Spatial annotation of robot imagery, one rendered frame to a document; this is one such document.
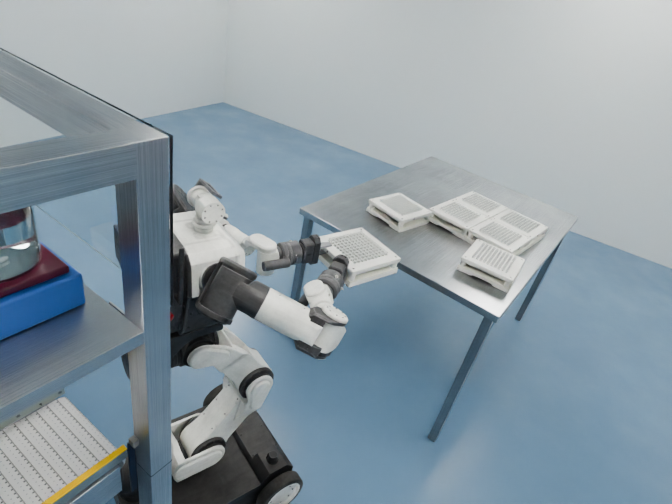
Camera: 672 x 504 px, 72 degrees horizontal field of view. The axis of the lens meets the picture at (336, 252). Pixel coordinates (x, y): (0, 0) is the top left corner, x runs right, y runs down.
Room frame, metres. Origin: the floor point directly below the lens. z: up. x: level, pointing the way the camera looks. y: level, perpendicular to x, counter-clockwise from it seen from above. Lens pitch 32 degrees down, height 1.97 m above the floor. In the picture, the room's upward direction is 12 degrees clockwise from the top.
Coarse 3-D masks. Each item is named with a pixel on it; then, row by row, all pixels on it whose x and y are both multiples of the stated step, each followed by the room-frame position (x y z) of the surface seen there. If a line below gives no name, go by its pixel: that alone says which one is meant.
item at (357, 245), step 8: (336, 240) 1.53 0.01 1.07; (344, 240) 1.54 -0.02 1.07; (352, 240) 1.56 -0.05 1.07; (360, 240) 1.58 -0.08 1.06; (344, 248) 1.48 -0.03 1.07; (352, 248) 1.51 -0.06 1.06; (360, 248) 1.52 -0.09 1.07; (368, 248) 1.52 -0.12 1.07; (376, 248) 1.54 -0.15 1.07; (352, 256) 1.45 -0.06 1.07; (360, 256) 1.45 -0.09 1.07
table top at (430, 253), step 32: (352, 192) 2.43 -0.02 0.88; (384, 192) 2.53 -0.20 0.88; (416, 192) 2.64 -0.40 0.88; (448, 192) 2.75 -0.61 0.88; (480, 192) 2.87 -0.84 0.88; (512, 192) 3.00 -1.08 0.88; (320, 224) 2.03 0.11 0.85; (352, 224) 2.05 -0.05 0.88; (384, 224) 2.13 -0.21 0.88; (544, 224) 2.58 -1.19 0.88; (416, 256) 1.88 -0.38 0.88; (448, 256) 1.94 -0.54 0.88; (544, 256) 2.16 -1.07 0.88; (448, 288) 1.67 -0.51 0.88; (480, 288) 1.72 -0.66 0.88; (512, 288) 1.78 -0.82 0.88
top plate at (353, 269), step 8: (344, 232) 1.62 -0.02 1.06; (352, 232) 1.63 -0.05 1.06; (376, 240) 1.61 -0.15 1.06; (328, 248) 1.47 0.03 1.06; (384, 248) 1.56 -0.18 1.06; (384, 256) 1.51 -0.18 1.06; (392, 256) 1.52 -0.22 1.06; (352, 264) 1.40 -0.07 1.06; (360, 264) 1.41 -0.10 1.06; (368, 264) 1.42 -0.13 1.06; (376, 264) 1.44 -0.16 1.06; (384, 264) 1.46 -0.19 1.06; (352, 272) 1.35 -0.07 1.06; (360, 272) 1.38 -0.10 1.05
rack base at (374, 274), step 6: (318, 258) 1.49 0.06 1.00; (324, 258) 1.47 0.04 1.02; (330, 258) 1.48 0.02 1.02; (324, 264) 1.46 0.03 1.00; (330, 264) 1.44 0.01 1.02; (372, 270) 1.46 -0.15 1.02; (378, 270) 1.47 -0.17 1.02; (384, 270) 1.48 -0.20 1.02; (390, 270) 1.49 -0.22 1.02; (396, 270) 1.52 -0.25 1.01; (360, 276) 1.40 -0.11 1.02; (366, 276) 1.41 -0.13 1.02; (372, 276) 1.43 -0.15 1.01; (378, 276) 1.45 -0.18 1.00; (348, 282) 1.36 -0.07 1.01; (354, 282) 1.37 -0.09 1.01; (360, 282) 1.39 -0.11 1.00
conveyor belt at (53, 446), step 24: (48, 408) 0.71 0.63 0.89; (72, 408) 0.72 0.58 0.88; (0, 432) 0.62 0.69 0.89; (24, 432) 0.63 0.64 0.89; (48, 432) 0.65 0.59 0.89; (72, 432) 0.66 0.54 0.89; (96, 432) 0.67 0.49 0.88; (0, 456) 0.57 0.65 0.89; (24, 456) 0.58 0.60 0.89; (48, 456) 0.59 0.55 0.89; (72, 456) 0.60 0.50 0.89; (96, 456) 0.61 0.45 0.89; (0, 480) 0.52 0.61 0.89; (24, 480) 0.53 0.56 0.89; (48, 480) 0.54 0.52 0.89; (72, 480) 0.55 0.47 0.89
